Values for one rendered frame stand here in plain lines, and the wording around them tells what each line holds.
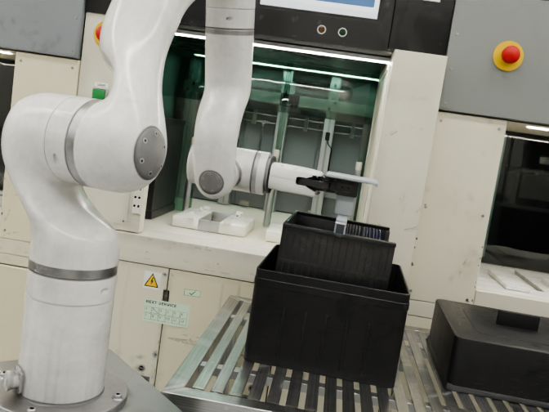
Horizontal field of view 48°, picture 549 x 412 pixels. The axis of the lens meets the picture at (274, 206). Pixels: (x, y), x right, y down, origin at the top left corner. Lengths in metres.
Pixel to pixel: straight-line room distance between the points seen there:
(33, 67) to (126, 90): 0.89
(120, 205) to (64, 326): 0.78
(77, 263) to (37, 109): 0.21
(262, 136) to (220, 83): 1.28
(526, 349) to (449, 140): 0.55
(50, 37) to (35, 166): 0.84
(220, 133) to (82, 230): 0.36
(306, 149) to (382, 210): 0.99
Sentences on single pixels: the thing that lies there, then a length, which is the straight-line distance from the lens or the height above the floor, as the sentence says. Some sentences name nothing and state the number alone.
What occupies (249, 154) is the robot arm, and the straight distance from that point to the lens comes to 1.20.
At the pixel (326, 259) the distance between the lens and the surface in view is 1.12.
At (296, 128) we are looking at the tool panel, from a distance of 2.42.
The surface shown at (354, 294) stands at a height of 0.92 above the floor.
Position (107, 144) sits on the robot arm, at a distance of 0.80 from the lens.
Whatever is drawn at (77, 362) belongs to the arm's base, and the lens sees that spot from 0.90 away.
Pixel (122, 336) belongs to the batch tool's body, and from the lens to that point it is 1.68.
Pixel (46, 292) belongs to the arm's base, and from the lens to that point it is 0.87.
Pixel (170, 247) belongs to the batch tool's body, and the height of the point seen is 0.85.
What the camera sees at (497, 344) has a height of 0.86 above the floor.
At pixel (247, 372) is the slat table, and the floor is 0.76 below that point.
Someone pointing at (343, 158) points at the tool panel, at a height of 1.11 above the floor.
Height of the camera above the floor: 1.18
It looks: 7 degrees down
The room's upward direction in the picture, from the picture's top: 8 degrees clockwise
